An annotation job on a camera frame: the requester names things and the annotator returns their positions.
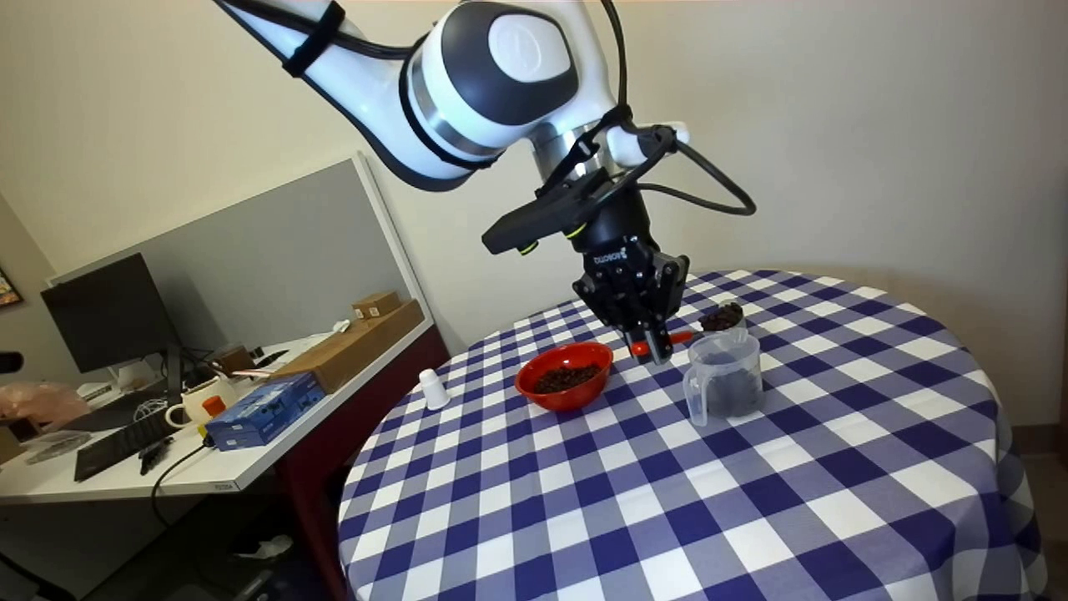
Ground black computer monitor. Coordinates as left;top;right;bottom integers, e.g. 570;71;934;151
43;255;179;370

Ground clear plastic measuring jug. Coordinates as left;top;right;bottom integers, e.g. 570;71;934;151
684;324;764;428

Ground red plastic spoon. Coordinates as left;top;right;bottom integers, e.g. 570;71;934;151
626;303;743;359

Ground black keyboard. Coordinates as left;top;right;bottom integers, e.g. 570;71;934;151
74;416;173;481

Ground white desk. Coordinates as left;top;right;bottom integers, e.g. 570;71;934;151
0;320;435;504

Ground blue cardboard box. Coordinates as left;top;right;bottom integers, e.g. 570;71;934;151
206;375;324;452

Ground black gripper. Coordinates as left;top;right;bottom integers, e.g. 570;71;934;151
575;191;686;359

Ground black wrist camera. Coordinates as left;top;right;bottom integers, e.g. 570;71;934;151
481;171;647;255

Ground red plastic bowl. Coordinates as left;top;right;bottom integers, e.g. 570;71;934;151
515;339;614;415

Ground white mug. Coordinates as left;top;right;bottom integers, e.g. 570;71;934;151
162;391;226;428

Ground blue white checkered tablecloth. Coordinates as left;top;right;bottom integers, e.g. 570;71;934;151
337;271;1048;601

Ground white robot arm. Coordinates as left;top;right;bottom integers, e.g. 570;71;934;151
214;0;686;359

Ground long brown cardboard box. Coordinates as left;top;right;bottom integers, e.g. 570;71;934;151
274;291;424;391

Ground grey partition panel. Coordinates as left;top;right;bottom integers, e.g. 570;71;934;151
56;159;404;356

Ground small white plastic bottle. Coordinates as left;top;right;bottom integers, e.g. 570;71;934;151
416;368;452;409

